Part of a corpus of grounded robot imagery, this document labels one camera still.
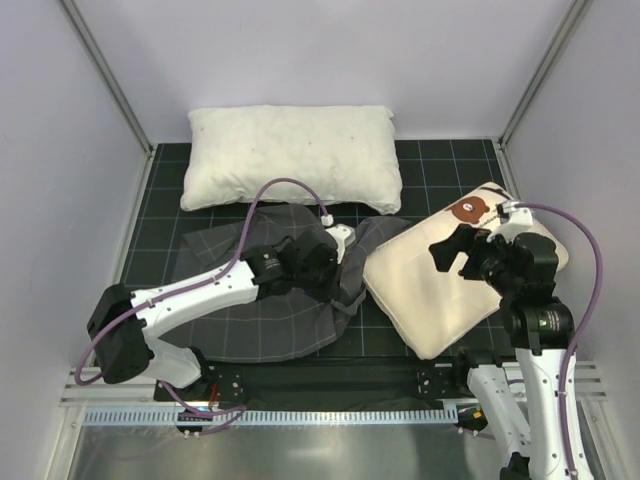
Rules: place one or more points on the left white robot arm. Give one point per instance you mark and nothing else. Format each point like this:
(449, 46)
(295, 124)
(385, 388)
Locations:
(126, 328)

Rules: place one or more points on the slotted grey cable duct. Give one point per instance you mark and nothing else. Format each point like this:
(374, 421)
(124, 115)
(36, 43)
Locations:
(177, 416)

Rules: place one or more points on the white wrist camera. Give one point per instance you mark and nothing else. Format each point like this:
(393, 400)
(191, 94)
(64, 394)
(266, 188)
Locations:
(343, 235)
(515, 219)

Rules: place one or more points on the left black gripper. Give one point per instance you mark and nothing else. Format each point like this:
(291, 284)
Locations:
(329, 270)

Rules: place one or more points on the aluminium frame post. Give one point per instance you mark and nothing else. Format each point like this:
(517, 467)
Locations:
(87, 40)
(558, 43)

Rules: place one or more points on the grey checked pillowcase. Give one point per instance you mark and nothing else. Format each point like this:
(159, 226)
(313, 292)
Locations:
(277, 328)

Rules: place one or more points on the black grid cutting mat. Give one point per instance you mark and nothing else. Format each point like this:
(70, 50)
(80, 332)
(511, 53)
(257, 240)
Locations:
(434, 173)

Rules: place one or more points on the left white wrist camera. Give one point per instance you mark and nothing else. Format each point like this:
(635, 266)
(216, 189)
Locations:
(343, 235)

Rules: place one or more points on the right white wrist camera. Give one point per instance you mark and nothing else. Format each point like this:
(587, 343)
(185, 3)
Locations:
(515, 219)

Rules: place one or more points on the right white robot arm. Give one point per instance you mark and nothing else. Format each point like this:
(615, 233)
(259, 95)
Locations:
(542, 441)

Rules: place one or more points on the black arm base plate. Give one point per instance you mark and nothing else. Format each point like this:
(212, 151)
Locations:
(331, 385)

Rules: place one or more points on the right aluminium frame post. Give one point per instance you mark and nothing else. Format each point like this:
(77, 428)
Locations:
(558, 43)

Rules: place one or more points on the cream bear print pillow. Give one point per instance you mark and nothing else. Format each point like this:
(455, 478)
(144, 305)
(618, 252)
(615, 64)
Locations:
(431, 310)

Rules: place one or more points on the white plain pillow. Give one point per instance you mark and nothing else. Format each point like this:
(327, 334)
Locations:
(335, 154)

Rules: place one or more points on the left aluminium frame post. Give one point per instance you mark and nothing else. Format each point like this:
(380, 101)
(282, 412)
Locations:
(87, 40)

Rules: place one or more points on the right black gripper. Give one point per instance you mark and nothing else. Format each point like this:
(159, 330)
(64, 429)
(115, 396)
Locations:
(473, 255)

